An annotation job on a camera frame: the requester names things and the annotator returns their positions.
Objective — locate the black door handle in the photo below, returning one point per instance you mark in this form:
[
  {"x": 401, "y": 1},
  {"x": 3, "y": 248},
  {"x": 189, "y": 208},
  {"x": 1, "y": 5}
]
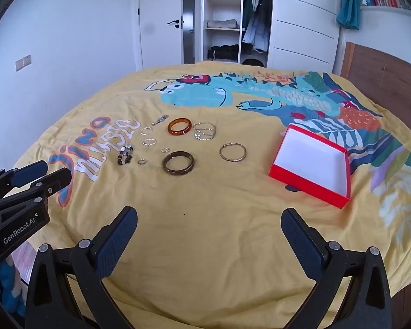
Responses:
[{"x": 176, "y": 23}]

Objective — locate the yellow dinosaur print bedspread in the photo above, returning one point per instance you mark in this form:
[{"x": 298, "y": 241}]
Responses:
[{"x": 208, "y": 251}]

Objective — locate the silver hair clip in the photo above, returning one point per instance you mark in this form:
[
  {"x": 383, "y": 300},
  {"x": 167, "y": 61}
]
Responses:
[{"x": 160, "y": 119}]

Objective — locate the hanging grey jacket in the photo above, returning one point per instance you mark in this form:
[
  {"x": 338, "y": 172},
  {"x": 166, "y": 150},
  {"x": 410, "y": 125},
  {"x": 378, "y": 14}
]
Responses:
[{"x": 257, "y": 18}]

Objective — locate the silver twisted hoop upper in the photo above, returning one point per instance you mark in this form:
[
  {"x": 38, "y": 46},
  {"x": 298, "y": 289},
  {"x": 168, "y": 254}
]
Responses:
[{"x": 146, "y": 131}]

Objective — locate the dark brown bangle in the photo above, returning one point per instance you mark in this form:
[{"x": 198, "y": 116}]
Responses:
[{"x": 178, "y": 163}]

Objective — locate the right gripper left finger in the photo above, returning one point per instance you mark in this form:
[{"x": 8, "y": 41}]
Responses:
[{"x": 66, "y": 288}]

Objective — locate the silver twisted hoop lower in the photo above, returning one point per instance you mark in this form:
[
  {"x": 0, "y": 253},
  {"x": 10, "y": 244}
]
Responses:
[{"x": 149, "y": 142}]

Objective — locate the folded beige clothes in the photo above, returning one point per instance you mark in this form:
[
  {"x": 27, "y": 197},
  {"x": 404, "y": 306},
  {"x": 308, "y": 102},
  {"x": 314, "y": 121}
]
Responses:
[{"x": 225, "y": 24}]

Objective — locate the silver twisted hoop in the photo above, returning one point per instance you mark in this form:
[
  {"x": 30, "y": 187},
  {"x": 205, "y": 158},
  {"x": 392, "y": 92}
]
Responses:
[
  {"x": 149, "y": 142},
  {"x": 146, "y": 131}
]

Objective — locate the black clothes pile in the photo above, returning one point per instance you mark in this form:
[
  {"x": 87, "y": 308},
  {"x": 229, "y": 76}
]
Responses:
[{"x": 223, "y": 52}]

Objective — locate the left gloved hand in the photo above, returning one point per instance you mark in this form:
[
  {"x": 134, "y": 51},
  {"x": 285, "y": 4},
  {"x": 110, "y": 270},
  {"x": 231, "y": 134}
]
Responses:
[{"x": 13, "y": 291}]

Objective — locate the wooden headboard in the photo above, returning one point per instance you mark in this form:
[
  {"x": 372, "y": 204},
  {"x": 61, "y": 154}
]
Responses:
[{"x": 383, "y": 78}]

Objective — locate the thin gold bangle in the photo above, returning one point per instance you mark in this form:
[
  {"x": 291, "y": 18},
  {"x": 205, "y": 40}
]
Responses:
[{"x": 233, "y": 152}]

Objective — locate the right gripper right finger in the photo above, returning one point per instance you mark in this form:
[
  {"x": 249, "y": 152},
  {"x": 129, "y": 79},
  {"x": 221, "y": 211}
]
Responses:
[{"x": 366, "y": 303}]

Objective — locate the open white wardrobe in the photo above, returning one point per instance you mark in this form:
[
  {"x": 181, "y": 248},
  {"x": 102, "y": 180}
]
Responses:
[{"x": 303, "y": 34}]

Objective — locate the white bedroom door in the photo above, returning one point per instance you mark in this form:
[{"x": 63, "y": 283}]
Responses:
[{"x": 161, "y": 45}]

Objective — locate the amber orange bangle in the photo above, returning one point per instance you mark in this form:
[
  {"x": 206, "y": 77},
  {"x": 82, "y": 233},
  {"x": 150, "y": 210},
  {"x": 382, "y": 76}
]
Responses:
[{"x": 179, "y": 126}]

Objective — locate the wall light switch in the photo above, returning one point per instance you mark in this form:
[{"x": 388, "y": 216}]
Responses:
[{"x": 23, "y": 62}]

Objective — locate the teal curtain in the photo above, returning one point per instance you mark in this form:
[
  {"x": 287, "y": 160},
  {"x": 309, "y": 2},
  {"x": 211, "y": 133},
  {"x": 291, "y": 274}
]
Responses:
[{"x": 349, "y": 14}]

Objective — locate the red white shallow box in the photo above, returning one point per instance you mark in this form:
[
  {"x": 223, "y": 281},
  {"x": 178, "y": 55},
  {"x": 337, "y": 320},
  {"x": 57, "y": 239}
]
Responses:
[{"x": 314, "y": 165}]

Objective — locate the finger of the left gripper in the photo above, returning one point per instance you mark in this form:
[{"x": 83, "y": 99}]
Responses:
[
  {"x": 16, "y": 178},
  {"x": 49, "y": 184}
]

